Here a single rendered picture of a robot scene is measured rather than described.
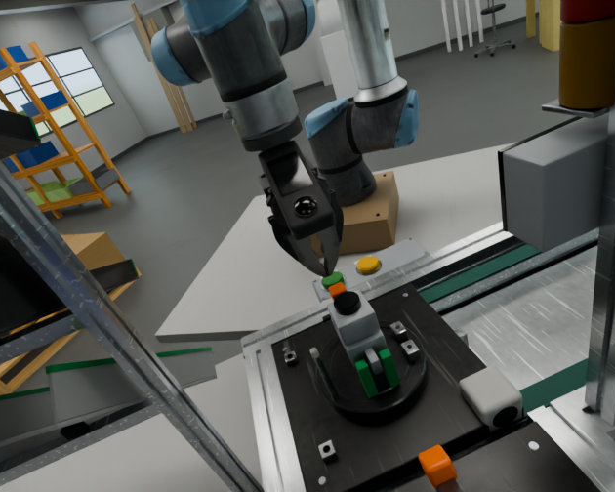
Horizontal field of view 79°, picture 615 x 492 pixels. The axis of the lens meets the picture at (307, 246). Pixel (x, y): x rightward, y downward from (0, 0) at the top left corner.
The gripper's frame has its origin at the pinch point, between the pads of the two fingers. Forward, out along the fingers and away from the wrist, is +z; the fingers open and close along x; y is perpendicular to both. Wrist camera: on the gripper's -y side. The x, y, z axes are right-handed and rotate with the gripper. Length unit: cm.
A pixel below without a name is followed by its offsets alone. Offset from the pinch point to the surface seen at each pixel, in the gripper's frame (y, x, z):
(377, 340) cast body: -12.8, -1.3, 2.2
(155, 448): 3.4, 37.2, 21.3
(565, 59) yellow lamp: -20.6, -16.7, -21.8
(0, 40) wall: 867, 337, -170
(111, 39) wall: 1035, 182, -124
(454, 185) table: 43, -45, 22
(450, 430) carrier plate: -20.5, -4.2, 10.3
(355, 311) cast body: -11.0, -0.4, -1.3
